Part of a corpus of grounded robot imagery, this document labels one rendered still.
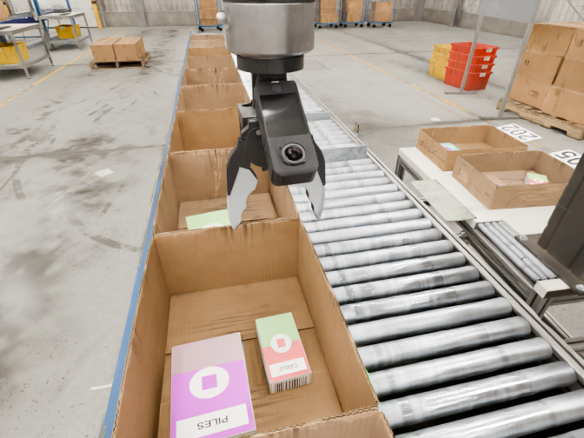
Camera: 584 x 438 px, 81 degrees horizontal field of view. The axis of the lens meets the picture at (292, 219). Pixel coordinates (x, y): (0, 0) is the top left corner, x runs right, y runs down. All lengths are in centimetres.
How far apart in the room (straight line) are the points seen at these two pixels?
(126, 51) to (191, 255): 777
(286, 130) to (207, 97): 146
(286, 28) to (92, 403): 168
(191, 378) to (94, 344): 145
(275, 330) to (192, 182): 57
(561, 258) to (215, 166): 106
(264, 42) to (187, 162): 73
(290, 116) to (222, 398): 40
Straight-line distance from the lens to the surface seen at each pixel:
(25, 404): 196
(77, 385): 191
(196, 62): 255
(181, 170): 106
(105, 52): 846
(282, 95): 37
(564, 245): 128
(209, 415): 55
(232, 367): 58
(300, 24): 36
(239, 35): 36
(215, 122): 142
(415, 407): 82
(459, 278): 112
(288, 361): 62
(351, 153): 169
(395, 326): 92
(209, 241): 70
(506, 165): 179
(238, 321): 72
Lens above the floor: 144
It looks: 34 degrees down
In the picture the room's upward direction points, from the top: straight up
